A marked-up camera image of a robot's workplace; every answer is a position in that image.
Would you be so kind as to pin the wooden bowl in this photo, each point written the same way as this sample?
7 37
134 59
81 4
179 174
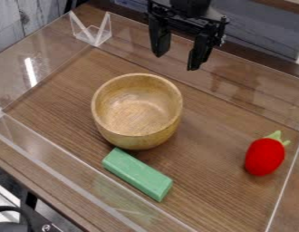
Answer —
137 109

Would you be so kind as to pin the green rectangular block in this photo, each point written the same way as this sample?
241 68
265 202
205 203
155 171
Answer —
137 173

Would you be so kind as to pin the red plush strawberry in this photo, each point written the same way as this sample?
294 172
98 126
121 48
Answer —
266 154

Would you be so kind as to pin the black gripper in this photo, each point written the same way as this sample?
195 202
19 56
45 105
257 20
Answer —
191 17

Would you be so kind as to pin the clear acrylic tray wall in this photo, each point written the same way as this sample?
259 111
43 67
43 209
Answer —
94 199

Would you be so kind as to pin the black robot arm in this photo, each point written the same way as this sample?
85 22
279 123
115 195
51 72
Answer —
191 17

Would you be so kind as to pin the clear acrylic corner bracket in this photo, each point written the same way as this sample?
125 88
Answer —
95 35

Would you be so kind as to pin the black metal table frame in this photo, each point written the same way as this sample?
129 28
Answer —
47 220

